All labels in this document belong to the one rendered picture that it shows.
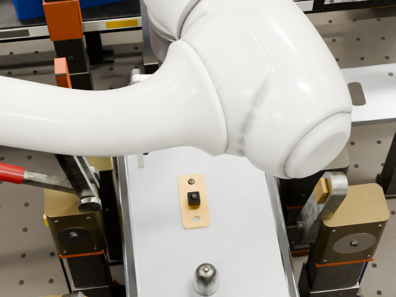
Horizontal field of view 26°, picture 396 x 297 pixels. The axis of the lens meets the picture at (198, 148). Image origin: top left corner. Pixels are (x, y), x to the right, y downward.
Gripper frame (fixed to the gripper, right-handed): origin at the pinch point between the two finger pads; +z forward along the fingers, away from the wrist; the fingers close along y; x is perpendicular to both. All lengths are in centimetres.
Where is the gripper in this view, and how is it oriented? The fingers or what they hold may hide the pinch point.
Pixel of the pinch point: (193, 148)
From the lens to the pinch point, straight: 107.6
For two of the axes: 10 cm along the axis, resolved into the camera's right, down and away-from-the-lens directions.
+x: -1.2, -8.3, 5.4
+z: 0.0, 5.4, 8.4
